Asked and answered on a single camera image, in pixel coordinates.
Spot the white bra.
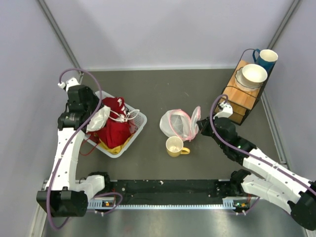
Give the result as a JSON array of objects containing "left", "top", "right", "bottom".
[{"left": 86, "top": 106, "right": 140, "bottom": 132}]

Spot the white pink mesh laundry bag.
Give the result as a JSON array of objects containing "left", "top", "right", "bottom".
[{"left": 159, "top": 106, "right": 201, "bottom": 141}]

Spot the red bra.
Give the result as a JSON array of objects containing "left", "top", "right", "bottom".
[{"left": 79, "top": 120, "right": 134, "bottom": 156}]

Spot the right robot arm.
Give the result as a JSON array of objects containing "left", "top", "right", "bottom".
[{"left": 197, "top": 118, "right": 316, "bottom": 231}]

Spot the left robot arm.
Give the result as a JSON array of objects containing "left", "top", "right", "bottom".
[{"left": 36, "top": 85, "right": 112, "bottom": 217}]

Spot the white plastic laundry basket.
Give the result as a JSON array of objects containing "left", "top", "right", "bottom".
[{"left": 84, "top": 103, "right": 147, "bottom": 158}]

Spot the red garment in basket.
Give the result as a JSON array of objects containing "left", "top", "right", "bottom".
[{"left": 102, "top": 97, "right": 126, "bottom": 118}]

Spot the yellow mug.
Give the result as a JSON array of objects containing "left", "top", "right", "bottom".
[{"left": 165, "top": 136, "right": 191, "bottom": 158}]

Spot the white dark-rimmed plate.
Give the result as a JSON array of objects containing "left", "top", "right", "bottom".
[{"left": 235, "top": 67, "right": 262, "bottom": 92}]

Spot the white bowl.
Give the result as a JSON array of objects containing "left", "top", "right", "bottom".
[{"left": 241, "top": 64, "right": 268, "bottom": 87}]

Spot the yellow garment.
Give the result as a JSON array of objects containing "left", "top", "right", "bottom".
[{"left": 99, "top": 135, "right": 133, "bottom": 155}]

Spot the blue white mug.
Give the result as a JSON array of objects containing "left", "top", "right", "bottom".
[{"left": 252, "top": 49, "right": 278, "bottom": 74}]

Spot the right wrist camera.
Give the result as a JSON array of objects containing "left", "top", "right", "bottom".
[{"left": 213, "top": 101, "right": 234, "bottom": 119}]

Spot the black wire wooden rack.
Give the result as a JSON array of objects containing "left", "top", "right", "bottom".
[{"left": 222, "top": 48, "right": 270, "bottom": 125}]

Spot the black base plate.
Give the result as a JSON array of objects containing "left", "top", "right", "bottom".
[{"left": 96, "top": 180, "right": 248, "bottom": 204}]

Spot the grey cable duct rail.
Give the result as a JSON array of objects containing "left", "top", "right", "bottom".
[{"left": 87, "top": 197, "right": 250, "bottom": 212}]

